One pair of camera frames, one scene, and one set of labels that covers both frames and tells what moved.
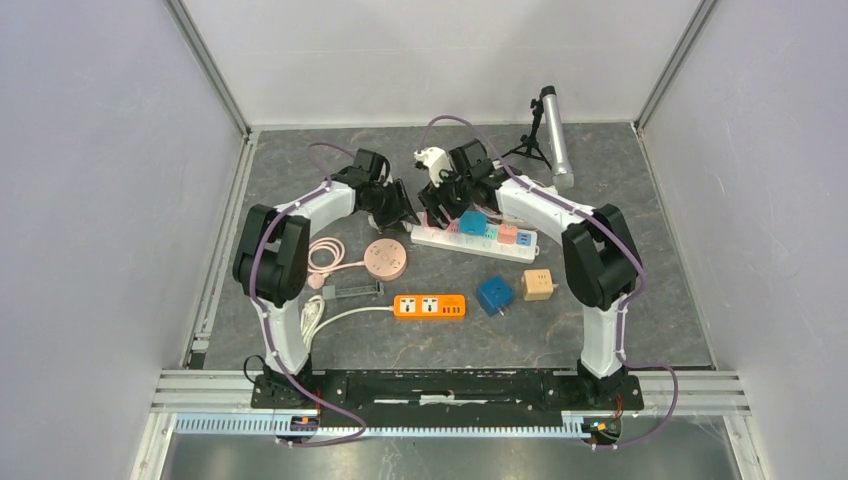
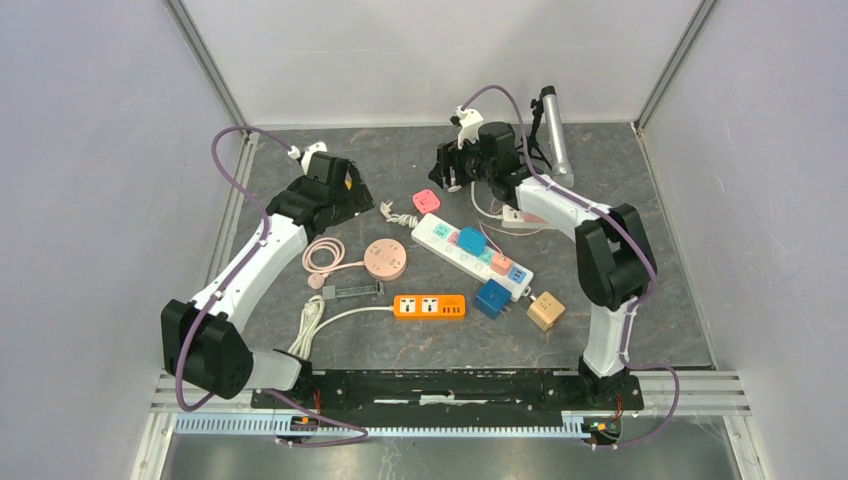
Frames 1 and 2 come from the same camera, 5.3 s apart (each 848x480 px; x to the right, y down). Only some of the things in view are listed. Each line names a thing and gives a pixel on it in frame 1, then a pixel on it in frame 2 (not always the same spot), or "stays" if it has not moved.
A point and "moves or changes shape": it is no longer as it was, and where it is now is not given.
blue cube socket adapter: [495, 295] stays
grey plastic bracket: [330, 292] stays
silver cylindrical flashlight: [563, 174] stays
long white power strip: [439, 238] moves or changes shape
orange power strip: [429, 306] stays
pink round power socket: [385, 259] stays
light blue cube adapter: [473, 223] -> [472, 240]
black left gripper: [401, 208] -> [358, 200]
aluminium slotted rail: [339, 426] stays
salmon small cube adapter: [507, 234] -> [500, 266]
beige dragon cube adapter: [538, 284] -> [545, 310]
